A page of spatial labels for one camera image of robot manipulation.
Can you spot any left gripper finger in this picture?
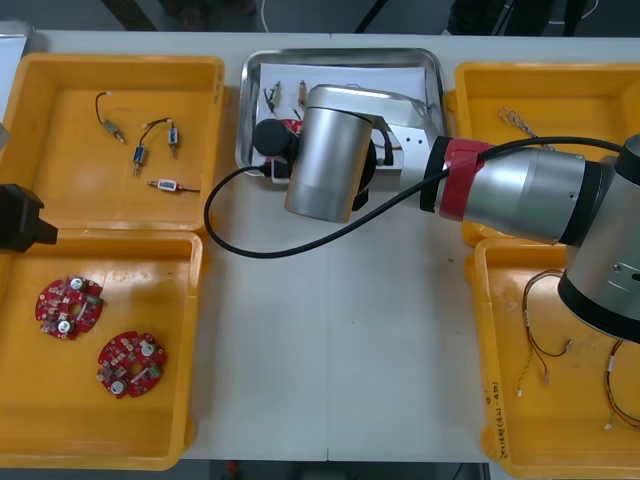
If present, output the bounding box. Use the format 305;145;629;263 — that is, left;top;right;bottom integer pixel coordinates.
32;218;60;247

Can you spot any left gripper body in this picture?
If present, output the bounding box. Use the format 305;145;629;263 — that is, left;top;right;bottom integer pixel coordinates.
0;183;45;255

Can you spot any yellow-orange plastic bin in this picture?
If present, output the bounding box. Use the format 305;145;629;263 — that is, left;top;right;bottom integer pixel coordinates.
463;236;640;480
0;53;230;234
443;61;640;249
0;228;207;472

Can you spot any round red circuit board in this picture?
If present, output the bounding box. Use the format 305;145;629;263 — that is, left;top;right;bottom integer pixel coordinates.
36;275;108;343
272;116;305;137
95;330;168;400

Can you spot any blue label solenoid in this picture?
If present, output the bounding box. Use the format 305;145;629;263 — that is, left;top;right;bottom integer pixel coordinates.
141;118;181;161
131;117;174;178

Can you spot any white label solenoid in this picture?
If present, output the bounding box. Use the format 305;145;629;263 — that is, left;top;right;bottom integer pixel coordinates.
145;178;203;194

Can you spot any black stand leg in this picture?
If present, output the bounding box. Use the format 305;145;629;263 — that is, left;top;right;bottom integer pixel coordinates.
356;0;397;32

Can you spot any grey solenoid with black cable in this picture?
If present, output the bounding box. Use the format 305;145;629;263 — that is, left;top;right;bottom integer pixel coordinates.
94;90;127;147

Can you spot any grey twisted wire harness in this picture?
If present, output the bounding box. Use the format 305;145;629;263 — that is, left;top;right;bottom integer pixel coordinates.
496;106;557;152

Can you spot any red black wire harness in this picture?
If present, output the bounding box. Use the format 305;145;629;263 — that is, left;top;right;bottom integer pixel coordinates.
521;269;574;358

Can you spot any yellow white wire harness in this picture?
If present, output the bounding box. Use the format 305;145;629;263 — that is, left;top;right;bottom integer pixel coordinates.
515;344;552;398

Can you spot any red yellow wire harness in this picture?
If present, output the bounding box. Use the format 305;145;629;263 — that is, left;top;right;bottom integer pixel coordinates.
601;339;640;432

